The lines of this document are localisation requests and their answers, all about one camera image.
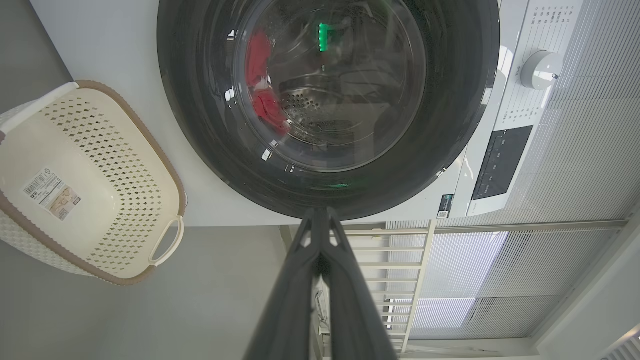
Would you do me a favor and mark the stainless steel washing machine drum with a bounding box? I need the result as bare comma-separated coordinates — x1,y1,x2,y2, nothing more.
235,0,427,172

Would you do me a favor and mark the white washing machine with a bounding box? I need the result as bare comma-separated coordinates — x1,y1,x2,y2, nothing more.
30,0,586,228

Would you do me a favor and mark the small black code sticker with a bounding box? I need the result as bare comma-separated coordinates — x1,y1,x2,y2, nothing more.
436,194,455,220

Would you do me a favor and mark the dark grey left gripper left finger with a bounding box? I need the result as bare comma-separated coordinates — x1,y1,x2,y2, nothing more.
243,207,321,360

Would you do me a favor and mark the cream perforated laundry basket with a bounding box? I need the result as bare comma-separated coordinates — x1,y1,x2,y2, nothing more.
0,80,187,287

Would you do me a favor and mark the black touch control display panel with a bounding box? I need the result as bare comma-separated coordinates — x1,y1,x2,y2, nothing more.
471,125,534,201

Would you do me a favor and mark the black round washer door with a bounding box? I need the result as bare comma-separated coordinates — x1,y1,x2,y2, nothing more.
156,0,501,221

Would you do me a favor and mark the printed product label sticker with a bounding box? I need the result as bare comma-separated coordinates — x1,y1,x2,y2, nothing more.
22,167,82,222

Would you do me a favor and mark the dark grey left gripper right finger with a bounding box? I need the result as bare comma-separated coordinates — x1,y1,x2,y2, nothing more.
322,207,399,360

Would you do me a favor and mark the white washing machine dial knob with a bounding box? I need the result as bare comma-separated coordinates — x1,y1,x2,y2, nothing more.
520,50,564,91

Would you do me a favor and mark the red white garment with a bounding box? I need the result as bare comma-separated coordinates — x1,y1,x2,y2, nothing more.
245,30,274,92
251,91,292,137

